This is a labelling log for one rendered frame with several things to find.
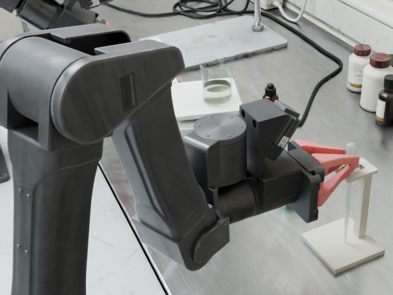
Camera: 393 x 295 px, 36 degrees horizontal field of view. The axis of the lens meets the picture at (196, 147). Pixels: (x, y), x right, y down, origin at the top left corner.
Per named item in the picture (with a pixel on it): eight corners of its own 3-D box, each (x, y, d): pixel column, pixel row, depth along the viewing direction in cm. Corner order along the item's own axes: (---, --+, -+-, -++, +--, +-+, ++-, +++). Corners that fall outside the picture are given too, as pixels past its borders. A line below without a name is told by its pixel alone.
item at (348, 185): (343, 244, 82) (349, 147, 74) (339, 240, 83) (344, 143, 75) (351, 242, 82) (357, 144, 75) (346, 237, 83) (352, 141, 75)
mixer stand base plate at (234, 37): (166, 75, 130) (166, 71, 130) (137, 43, 146) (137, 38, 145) (289, 45, 139) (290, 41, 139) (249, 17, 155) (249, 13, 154)
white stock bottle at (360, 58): (345, 82, 123) (348, 42, 118) (369, 81, 122) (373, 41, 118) (348, 93, 119) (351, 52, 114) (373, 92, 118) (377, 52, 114)
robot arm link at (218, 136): (203, 102, 69) (126, 148, 62) (266, 125, 64) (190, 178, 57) (207, 185, 76) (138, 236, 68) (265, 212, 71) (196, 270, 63)
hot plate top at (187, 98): (171, 122, 98) (170, 117, 98) (166, 88, 109) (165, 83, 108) (244, 114, 99) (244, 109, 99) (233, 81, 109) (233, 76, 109)
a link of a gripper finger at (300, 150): (341, 123, 77) (277, 143, 74) (379, 150, 71) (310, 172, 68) (338, 168, 80) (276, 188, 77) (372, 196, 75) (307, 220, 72)
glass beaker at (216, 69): (199, 109, 100) (196, 65, 96) (203, 93, 105) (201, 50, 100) (235, 110, 99) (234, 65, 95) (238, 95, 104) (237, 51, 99)
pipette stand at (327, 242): (334, 274, 79) (341, 195, 72) (300, 237, 85) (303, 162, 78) (384, 253, 82) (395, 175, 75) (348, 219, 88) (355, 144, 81)
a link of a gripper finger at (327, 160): (337, 119, 78) (272, 138, 74) (372, 146, 72) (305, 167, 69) (333, 164, 81) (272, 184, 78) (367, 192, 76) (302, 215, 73)
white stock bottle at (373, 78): (385, 115, 111) (391, 65, 106) (355, 109, 114) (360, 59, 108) (393, 102, 115) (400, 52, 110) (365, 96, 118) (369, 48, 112)
